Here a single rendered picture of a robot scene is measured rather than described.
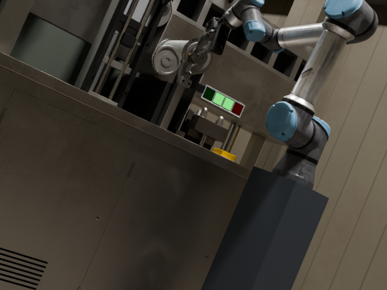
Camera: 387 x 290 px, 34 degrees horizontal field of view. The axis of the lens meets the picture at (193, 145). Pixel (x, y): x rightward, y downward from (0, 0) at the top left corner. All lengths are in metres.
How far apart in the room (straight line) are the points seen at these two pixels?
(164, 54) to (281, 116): 0.70
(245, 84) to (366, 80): 1.61
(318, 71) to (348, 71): 2.64
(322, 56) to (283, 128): 0.27
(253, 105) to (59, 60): 1.01
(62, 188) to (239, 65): 1.29
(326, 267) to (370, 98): 1.19
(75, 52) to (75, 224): 0.85
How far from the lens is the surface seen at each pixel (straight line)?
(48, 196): 2.19
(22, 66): 2.09
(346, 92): 4.66
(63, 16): 2.77
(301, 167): 2.16
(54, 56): 2.76
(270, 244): 2.07
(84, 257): 2.30
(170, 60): 2.59
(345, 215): 4.33
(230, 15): 2.47
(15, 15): 2.44
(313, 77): 2.10
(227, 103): 3.11
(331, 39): 2.12
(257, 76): 3.20
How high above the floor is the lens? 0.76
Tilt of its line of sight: 3 degrees up
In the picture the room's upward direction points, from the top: 23 degrees clockwise
